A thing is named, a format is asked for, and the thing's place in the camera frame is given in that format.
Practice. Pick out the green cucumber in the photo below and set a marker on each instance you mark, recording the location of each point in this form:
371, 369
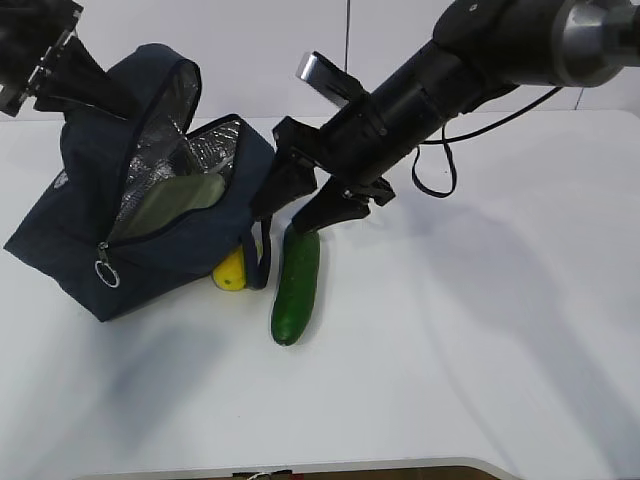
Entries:
297, 286

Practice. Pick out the green lidded glass container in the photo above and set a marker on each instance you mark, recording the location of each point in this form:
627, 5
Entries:
152, 205

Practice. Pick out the dark navy lunch bag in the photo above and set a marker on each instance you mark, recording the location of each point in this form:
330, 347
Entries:
65, 234

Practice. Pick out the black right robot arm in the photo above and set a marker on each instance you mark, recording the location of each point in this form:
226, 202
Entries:
479, 51

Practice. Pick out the yellow lemon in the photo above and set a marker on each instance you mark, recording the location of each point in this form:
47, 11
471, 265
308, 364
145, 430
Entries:
240, 270

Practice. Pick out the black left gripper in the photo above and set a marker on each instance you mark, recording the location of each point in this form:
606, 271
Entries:
68, 76

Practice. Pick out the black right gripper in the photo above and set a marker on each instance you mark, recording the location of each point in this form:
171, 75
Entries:
348, 148

